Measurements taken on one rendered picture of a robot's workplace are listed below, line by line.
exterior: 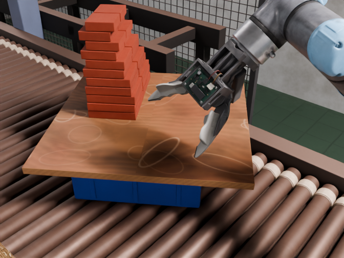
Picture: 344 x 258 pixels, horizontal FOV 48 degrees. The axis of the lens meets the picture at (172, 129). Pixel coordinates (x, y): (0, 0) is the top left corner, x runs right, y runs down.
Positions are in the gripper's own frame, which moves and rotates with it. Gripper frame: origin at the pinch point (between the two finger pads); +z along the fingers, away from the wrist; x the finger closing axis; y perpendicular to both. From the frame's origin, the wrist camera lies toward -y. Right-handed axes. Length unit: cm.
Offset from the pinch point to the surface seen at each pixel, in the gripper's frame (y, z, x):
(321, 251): -18.4, -2.9, 36.0
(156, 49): -58, 2, -45
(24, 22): -65, 42, -109
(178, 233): -9.7, 16.7, 15.1
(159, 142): -13.7, 8.4, -4.2
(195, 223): -14.1, 13.9, 15.4
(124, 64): -10.0, 1.9, -23.2
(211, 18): -258, -18, -134
